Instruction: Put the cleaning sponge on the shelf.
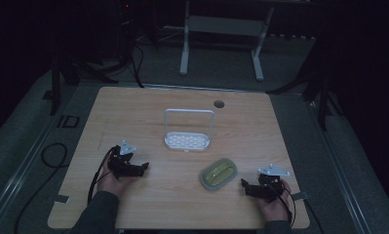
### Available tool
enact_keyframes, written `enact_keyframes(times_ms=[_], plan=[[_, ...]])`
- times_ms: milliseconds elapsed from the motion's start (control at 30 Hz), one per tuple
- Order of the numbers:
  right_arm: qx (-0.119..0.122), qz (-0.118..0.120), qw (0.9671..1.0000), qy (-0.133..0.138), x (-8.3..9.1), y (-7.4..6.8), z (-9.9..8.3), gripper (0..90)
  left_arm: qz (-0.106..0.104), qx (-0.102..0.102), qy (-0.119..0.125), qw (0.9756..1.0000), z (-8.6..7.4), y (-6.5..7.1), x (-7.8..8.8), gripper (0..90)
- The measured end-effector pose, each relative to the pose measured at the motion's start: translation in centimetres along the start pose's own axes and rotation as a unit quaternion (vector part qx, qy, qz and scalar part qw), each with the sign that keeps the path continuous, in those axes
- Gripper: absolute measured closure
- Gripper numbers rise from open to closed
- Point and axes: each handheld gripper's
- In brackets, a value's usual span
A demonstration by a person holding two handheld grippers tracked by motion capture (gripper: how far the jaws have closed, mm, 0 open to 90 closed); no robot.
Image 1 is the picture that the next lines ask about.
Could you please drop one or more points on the person's right hand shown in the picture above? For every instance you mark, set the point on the person's right hand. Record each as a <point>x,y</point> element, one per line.
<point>275,209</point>

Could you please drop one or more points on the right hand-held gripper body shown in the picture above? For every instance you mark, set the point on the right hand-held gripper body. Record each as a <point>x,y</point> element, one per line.
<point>269,185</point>

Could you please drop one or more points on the black stand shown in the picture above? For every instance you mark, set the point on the black stand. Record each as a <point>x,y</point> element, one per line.
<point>67,71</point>
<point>318,87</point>

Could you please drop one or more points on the green soap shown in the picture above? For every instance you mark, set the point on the green soap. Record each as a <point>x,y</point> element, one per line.
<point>218,174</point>

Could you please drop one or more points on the round grey table grommet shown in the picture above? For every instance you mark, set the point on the round grey table grommet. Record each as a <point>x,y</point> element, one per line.
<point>218,104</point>

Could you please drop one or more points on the person's left hand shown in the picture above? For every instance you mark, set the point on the person's left hand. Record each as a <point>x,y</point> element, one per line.
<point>112,183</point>

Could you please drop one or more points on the grey tape strip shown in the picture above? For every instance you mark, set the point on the grey tape strip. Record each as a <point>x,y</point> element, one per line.
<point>300,196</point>
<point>61,198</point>

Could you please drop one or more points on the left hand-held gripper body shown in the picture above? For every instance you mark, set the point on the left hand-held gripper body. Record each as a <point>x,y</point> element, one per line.
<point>122,164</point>

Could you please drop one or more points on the white metal desk frame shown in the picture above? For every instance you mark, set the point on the white metal desk frame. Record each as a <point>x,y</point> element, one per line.
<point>224,26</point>

